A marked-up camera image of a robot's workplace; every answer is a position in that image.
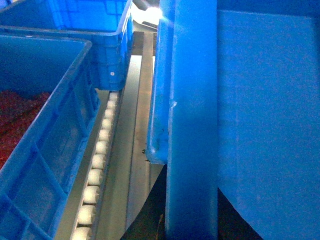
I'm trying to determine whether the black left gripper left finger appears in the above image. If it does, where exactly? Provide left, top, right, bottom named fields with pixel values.
left=121, top=165, right=167, bottom=240

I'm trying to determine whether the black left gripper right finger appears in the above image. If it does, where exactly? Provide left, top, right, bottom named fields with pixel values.
left=217, top=188, right=263, bottom=240

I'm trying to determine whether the large blue plastic crate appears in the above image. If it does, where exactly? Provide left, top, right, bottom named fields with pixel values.
left=146, top=0, right=320, bottom=240

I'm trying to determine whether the white roller conveyor track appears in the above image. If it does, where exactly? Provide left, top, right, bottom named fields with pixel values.
left=70, top=91, right=121, bottom=240

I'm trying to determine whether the blue crate with red contents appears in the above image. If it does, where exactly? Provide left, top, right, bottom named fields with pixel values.
left=0, top=34, right=100, bottom=240

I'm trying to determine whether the blue crate behind left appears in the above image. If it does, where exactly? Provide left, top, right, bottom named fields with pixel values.
left=0, top=0, right=134, bottom=91

